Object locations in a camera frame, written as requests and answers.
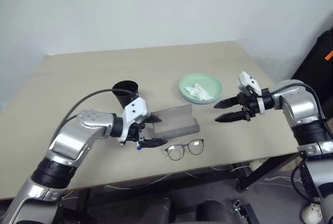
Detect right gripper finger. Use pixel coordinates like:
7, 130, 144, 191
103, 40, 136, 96
213, 96, 242, 109
214, 111, 248, 124

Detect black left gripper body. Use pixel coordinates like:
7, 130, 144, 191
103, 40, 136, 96
126, 122, 147, 144

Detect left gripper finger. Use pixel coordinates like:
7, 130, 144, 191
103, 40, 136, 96
144, 114, 163, 125
139, 138, 168, 149

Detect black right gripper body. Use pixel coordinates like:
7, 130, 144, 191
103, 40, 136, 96
236, 91, 259, 122

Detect grey open glasses case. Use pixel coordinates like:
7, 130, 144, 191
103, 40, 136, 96
151, 104, 201, 141

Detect black cup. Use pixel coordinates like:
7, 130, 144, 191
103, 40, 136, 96
111, 80, 140, 110

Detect thin-framed glasses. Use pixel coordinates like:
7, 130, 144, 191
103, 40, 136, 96
164, 138, 205, 161

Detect light green bowl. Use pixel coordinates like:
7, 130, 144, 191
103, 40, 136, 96
178, 72, 224, 102

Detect white crumpled tissue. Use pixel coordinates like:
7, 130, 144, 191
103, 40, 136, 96
185, 83, 215, 102

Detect light blue plate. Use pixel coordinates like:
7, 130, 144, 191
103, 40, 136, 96
181, 92, 221, 105

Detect black bag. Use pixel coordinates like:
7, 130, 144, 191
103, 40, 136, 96
290, 29, 333, 98

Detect white shoe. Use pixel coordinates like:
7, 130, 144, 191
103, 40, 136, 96
301, 202, 324, 223

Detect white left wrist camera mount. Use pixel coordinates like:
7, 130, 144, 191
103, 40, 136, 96
117, 97, 149, 147

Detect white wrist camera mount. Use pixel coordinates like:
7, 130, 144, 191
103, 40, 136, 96
237, 71, 266, 117
117, 97, 149, 147

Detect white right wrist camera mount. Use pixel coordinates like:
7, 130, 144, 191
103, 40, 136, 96
237, 71, 266, 117

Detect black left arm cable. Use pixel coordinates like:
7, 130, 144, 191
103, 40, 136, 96
52, 88, 138, 141

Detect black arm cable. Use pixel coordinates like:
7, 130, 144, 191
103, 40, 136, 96
285, 82, 328, 122
52, 88, 138, 141

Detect black metal table frame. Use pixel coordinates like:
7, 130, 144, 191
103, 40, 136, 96
59, 152, 307, 224

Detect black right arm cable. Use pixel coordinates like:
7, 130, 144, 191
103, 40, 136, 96
285, 82, 328, 122

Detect black floor cable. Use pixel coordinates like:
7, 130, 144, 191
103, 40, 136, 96
290, 163, 321, 204

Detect black bracket with caster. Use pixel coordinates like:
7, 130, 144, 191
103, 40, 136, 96
230, 198, 260, 224

